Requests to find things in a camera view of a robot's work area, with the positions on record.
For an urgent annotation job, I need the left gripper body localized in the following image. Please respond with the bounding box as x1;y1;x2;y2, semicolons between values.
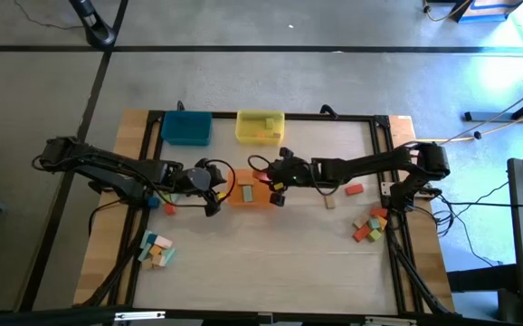
171;157;220;194

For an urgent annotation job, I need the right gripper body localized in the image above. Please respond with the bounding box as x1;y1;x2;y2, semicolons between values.
278;147;312;188

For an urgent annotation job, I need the orange translucent plastic bin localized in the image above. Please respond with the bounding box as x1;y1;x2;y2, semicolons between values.
226;168;275;209

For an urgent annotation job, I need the teal plastic bin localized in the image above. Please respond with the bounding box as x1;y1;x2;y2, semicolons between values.
160;110;214;147

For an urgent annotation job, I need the yellow translucent plastic bin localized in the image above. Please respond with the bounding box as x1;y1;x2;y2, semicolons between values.
234;109;286;147

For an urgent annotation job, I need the wooden table side board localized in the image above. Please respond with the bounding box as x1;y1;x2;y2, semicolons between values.
73;108;150;307
386;115;455;313

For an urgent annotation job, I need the black floor stand foot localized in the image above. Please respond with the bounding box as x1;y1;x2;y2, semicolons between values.
68;0;118;50

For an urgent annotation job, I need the black overhead rig bar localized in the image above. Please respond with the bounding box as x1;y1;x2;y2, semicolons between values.
0;303;523;326

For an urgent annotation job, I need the grey metal stand base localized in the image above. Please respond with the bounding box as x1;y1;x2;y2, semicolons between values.
463;67;523;123

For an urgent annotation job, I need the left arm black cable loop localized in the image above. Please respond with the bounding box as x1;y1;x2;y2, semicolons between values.
206;158;237;206

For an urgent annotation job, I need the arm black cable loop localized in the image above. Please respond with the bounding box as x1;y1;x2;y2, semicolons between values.
206;158;237;206
247;154;275;176

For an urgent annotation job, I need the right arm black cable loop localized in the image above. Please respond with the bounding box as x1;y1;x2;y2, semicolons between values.
247;154;275;176

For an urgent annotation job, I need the black aluminium table frame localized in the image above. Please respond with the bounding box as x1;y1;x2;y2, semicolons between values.
123;110;428;318

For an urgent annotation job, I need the silver metal bracket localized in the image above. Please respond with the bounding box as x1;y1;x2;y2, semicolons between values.
363;316;419;326
113;310;166;322

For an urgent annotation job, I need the black cable bundle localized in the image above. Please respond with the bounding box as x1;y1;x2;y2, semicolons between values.
423;180;511;269

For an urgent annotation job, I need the long yellow cable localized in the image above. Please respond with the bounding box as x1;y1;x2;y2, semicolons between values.
417;102;523;144

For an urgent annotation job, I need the thin black floor cable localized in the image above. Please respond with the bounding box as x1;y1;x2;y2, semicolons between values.
14;0;84;31

